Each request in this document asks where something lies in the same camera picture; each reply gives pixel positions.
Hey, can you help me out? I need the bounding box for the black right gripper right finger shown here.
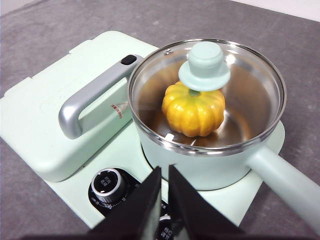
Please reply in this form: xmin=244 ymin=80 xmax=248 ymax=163
xmin=167 ymin=163 xmax=247 ymax=240

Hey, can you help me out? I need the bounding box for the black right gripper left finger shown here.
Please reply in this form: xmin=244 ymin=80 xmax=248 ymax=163
xmin=87 ymin=166 xmax=162 ymax=240

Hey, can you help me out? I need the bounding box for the yellow toy pumpkin green stem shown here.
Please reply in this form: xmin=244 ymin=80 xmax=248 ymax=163
xmin=161 ymin=80 xmax=226 ymax=138

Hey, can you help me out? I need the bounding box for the glass pot lid green knob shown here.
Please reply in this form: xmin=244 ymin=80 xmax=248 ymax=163
xmin=127 ymin=37 xmax=287 ymax=154

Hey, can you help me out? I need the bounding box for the silver control knob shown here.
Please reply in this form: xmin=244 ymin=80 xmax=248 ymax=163
xmin=90 ymin=167 xmax=127 ymax=204
xmin=158 ymin=214 xmax=177 ymax=240

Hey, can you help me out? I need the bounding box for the mint green breakfast machine base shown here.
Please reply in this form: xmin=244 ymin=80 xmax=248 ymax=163
xmin=47 ymin=119 xmax=286 ymax=231

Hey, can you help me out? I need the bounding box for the mint green pot with handle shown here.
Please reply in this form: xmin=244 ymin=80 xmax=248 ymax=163
xmin=127 ymin=39 xmax=320 ymax=222

